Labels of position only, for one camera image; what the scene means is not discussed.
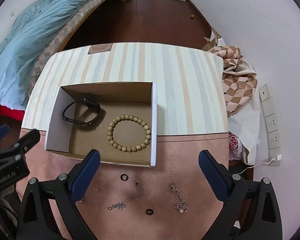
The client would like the crystal silver bracelet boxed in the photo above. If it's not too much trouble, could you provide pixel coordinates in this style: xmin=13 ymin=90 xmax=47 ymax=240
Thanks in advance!
xmin=169 ymin=182 xmax=188 ymax=214

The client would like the thin silver pendant necklace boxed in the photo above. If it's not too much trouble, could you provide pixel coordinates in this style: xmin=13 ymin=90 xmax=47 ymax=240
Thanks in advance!
xmin=107 ymin=180 xmax=144 ymax=211

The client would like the wooden bead bracelet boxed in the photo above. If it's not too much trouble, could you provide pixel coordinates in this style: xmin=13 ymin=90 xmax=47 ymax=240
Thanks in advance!
xmin=107 ymin=114 xmax=152 ymax=153

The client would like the black smart watch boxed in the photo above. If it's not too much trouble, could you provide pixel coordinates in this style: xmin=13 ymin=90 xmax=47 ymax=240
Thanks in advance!
xmin=62 ymin=98 xmax=101 ymax=126

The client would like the red bed sheet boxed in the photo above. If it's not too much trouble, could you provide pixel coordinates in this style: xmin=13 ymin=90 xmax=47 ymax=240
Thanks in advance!
xmin=0 ymin=105 xmax=25 ymax=121

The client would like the white cardboard box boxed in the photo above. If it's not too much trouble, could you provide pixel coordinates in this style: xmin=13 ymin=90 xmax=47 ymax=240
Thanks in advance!
xmin=45 ymin=82 xmax=158 ymax=167

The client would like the light blue duvet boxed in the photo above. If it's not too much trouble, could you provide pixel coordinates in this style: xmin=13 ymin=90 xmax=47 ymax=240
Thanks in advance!
xmin=0 ymin=0 xmax=88 ymax=111

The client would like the checkered brown cloth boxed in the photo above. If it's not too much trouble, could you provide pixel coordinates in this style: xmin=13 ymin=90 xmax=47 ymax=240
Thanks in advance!
xmin=202 ymin=29 xmax=257 ymax=116

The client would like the striped table cloth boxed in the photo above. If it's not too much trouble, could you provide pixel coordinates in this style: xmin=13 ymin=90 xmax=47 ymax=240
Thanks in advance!
xmin=21 ymin=42 xmax=228 ymax=135

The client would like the patterned mattress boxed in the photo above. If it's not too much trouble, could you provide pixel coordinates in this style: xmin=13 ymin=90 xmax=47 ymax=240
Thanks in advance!
xmin=27 ymin=0 xmax=127 ymax=98

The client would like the white charger cable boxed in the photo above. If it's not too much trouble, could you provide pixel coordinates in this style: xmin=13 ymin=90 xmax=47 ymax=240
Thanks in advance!
xmin=230 ymin=156 xmax=278 ymax=176

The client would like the white wall power strip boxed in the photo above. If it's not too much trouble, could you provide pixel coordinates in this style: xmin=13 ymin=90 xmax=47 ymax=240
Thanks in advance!
xmin=259 ymin=84 xmax=282 ymax=166

